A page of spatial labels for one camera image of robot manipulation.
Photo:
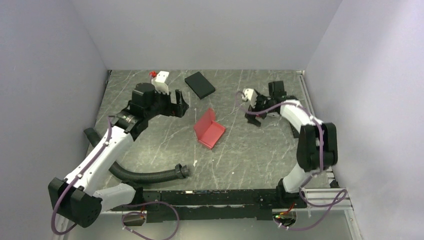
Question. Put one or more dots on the black ridged tray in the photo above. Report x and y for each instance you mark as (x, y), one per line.
(295, 132)

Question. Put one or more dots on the clear plastic case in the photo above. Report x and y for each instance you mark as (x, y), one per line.
(273, 114)

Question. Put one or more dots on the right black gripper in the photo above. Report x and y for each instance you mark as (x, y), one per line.
(252, 119)

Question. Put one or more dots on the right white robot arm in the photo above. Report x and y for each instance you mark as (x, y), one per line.
(317, 147)

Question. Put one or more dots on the black flat box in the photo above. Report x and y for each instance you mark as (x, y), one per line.
(198, 83)

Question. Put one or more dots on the red paper box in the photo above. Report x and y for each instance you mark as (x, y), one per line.
(207, 130)

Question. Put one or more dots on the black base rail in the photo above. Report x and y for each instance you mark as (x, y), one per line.
(259, 204)

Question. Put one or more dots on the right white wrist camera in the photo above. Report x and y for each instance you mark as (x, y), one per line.
(250, 95)

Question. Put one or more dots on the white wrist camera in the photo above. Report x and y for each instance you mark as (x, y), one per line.
(159, 80)
(250, 95)

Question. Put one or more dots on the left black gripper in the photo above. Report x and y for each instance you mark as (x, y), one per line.
(174, 109)

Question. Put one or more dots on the aluminium frame rail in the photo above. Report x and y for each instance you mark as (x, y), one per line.
(326, 198)

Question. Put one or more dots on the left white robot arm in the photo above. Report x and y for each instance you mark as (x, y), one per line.
(76, 197)

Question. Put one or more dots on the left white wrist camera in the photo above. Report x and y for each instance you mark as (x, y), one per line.
(159, 80)

